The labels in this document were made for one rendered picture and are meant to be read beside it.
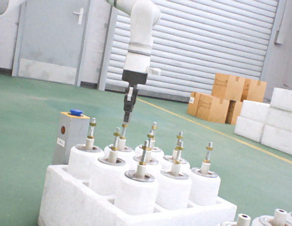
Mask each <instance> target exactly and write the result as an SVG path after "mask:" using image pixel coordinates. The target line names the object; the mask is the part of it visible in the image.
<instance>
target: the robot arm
mask: <svg viewBox="0 0 292 226"><path fill-rule="evenodd" d="M26 1H28V0H0V19H2V18H3V17H4V16H6V15H7V14H8V13H10V12H11V11H12V10H13V9H15V8H16V7H17V6H19V5H20V4H22V3H24V2H26ZM104 1H106V2H107V3H109V4H110V5H112V6H113V7H115V8H117V9H118V10H120V11H122V12H125V13H126V14H128V15H129V16H130V41H129V46H128V51H127V55H126V58H125V61H124V67H123V72H122V80H123V81H127V82H128V83H129V85H128V87H126V88H125V91H124V93H125V96H124V107H123V109H124V113H123V118H122V123H123V124H127V125H128V124H129V123H130V118H131V113H132V111H133V108H134V105H135V103H136V100H137V95H138V93H139V90H138V89H137V86H138V84H142V85H145V84H146V82H147V77H148V74H153V75H157V76H158V75H159V76H160V75H161V70H160V69H159V68H152V67H150V58H151V57H150V56H151V53H152V47H153V38H152V27H154V26H156V25H158V24H159V22H160V20H161V11H160V9H159V7H158V6H157V5H156V4H154V3H153V2H152V1H151V0H104Z"/></svg>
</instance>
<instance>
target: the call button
mask: <svg viewBox="0 0 292 226"><path fill-rule="evenodd" d="M70 112H71V114H72V115H78V116H80V115H81V114H82V111H81V110H77V109H70Z"/></svg>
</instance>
